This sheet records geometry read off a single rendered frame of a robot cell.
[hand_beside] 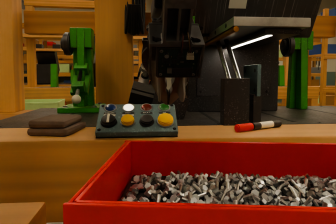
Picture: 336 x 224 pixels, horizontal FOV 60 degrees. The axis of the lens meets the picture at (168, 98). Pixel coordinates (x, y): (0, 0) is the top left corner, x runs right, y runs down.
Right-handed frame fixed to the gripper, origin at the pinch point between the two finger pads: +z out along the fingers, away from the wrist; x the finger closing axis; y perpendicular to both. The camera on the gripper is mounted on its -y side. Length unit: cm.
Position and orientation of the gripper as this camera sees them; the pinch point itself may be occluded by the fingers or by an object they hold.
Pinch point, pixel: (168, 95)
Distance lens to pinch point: 50.5
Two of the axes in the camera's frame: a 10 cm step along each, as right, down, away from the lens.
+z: -0.5, 7.8, 6.3
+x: 10.0, 0.0, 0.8
